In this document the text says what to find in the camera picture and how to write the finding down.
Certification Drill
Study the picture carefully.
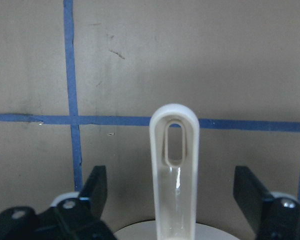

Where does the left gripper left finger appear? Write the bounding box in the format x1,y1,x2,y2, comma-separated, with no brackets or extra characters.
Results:
0,165,115,240

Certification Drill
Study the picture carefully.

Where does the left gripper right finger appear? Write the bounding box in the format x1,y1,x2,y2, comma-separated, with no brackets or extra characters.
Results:
233,166,300,240

